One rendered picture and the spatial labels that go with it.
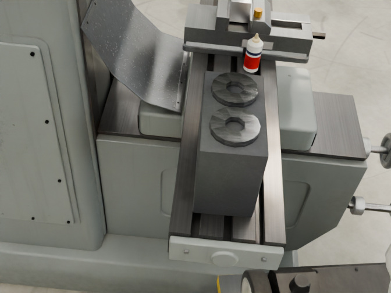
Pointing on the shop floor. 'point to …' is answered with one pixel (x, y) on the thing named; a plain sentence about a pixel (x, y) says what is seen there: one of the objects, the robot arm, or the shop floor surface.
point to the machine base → (114, 267)
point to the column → (50, 126)
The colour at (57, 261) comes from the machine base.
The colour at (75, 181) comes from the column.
